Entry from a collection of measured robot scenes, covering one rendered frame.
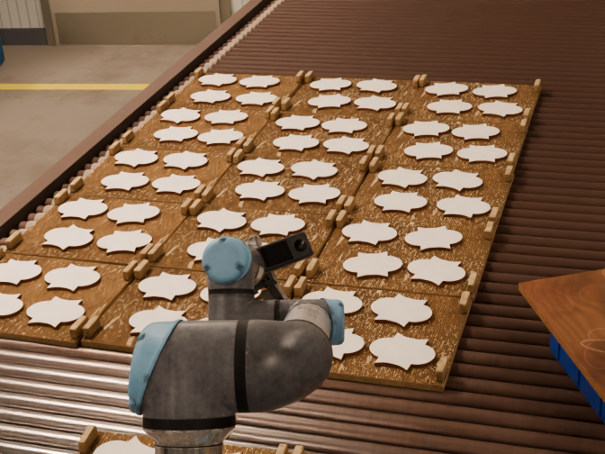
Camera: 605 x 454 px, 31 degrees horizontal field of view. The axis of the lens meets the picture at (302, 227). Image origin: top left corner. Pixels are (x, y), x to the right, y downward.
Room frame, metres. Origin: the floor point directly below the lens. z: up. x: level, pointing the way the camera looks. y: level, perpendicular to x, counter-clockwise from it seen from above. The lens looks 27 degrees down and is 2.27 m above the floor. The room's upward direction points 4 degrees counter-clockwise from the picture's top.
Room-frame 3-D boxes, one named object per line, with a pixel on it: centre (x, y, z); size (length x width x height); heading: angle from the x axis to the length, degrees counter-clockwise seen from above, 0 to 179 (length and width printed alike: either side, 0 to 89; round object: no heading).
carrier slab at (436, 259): (2.41, -0.25, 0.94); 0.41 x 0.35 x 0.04; 71
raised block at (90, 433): (1.74, 0.45, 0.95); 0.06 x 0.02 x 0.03; 164
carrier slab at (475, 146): (3.09, -0.47, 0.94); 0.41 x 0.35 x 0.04; 71
